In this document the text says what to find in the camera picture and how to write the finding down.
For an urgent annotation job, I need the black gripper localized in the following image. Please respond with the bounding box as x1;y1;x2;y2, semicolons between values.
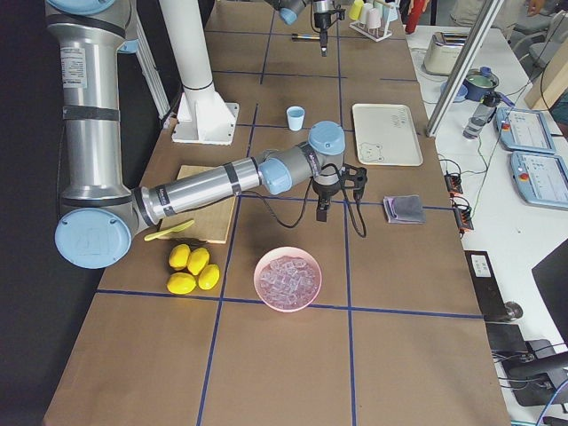
312;0;345;57
312;163;367;222

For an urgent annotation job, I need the steel muddler black tip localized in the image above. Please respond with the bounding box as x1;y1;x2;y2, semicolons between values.
291;33;320;42

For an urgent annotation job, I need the yellow plastic cup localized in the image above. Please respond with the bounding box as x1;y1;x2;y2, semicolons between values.
348;0;365;21

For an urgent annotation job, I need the pink plastic cup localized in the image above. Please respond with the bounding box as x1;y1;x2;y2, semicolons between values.
360;7;383;30

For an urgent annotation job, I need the white cup rack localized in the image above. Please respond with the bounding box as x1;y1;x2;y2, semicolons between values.
349;0;399;42

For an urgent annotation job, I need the pink bowl of ice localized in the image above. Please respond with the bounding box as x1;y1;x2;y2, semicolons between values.
254;247;322;313

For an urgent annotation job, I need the light blue plastic cup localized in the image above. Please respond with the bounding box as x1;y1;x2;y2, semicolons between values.
287;106;305;131

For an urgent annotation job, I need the grey purple folded cloth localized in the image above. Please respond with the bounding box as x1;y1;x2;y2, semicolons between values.
383;194;426;224

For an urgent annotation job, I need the red bottle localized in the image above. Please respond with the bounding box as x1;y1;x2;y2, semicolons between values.
405;0;430;35

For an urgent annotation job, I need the cream bear serving tray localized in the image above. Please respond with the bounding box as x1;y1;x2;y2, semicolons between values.
351;103;423;167

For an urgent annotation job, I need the wooden cutting board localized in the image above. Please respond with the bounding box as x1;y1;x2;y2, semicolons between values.
160;165;235;243

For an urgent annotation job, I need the cream toaster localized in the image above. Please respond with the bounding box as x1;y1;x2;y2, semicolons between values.
423;32;468;75

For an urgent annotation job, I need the black power strip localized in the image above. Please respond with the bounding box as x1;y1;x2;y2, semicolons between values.
444;172;474;235

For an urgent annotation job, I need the person in beige shirt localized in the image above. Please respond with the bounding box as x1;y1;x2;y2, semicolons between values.
450;0;546;27

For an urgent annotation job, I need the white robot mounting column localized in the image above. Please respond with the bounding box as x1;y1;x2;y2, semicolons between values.
160;0;240;146

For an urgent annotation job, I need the blue small bowl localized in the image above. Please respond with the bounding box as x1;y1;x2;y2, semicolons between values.
439;82;469;104

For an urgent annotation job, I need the purple saucepan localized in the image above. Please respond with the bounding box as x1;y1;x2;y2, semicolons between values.
463;67;500;101

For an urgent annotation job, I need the yellow plastic knife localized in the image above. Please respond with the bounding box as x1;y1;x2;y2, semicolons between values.
144;219;194;241

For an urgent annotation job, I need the clear water bottle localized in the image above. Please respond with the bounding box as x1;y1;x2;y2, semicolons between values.
462;91;501;139

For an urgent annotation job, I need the blue teach pendant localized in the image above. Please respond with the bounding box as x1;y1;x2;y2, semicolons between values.
495;107;556;154
509;151;567;209

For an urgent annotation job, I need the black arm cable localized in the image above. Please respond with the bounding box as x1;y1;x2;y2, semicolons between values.
241;163;368;239

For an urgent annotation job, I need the aluminium frame post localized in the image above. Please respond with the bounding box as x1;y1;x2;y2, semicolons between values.
425;0;504;137

